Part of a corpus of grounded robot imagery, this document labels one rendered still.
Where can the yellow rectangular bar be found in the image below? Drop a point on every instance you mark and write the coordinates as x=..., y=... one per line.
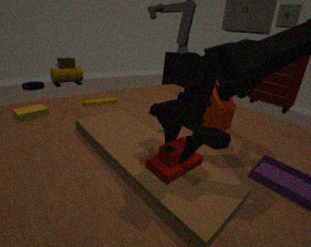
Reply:
x=100, y=101

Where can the yellow rectangular block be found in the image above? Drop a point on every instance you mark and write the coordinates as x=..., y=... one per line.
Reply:
x=30, y=113

